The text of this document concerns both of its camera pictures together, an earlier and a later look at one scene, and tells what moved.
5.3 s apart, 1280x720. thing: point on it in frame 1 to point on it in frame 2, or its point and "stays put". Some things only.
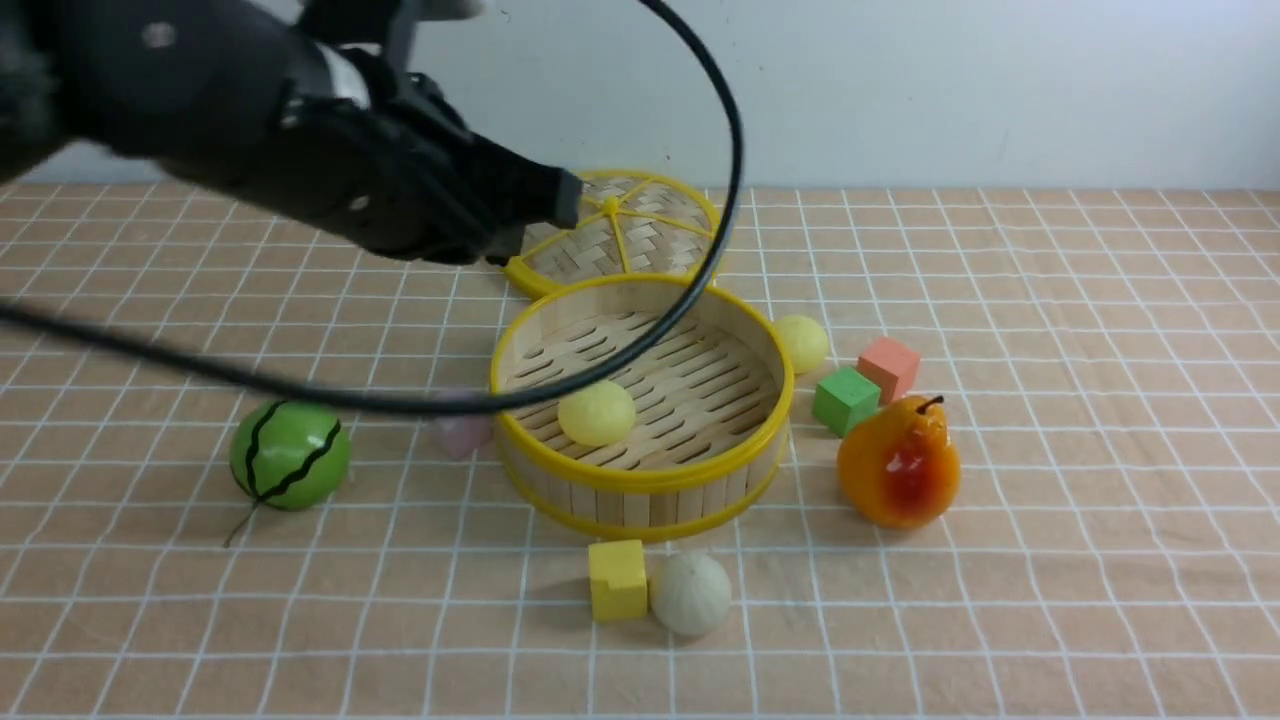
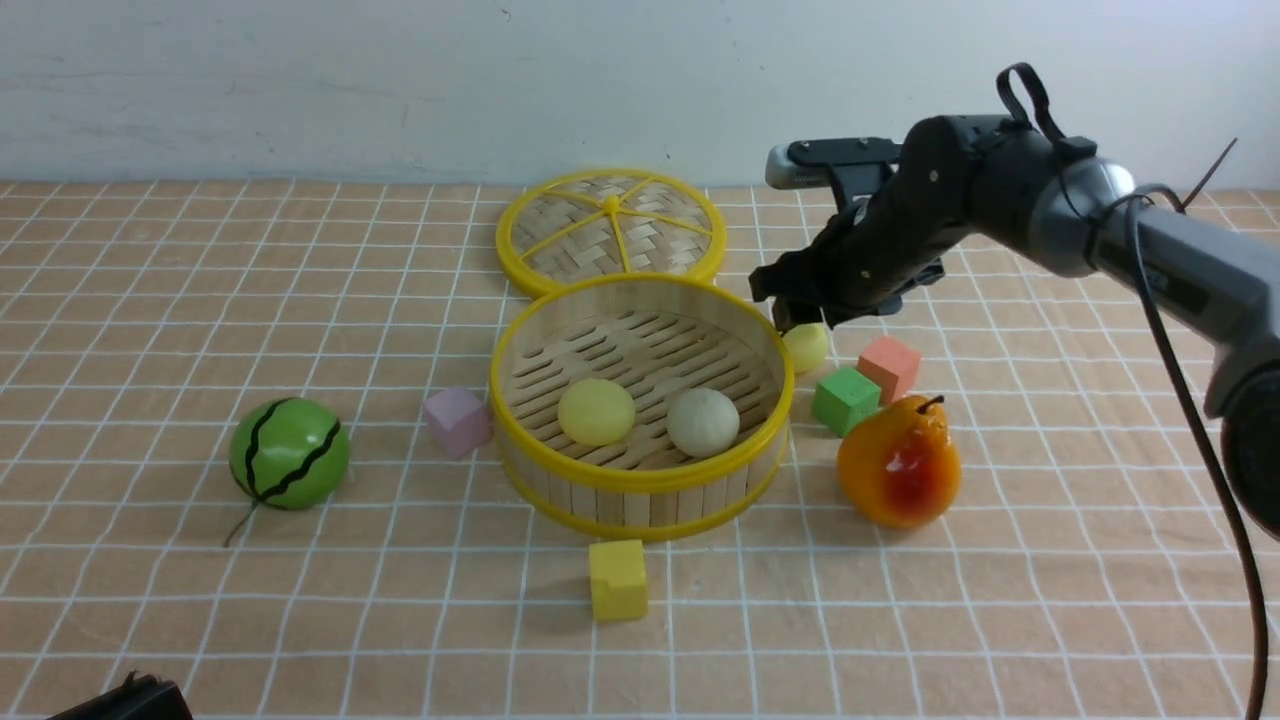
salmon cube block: x=891 y=366 stays put
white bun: x=690 y=593 to x=702 y=422
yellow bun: x=597 y=414 stays put
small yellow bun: x=804 y=341 stays put
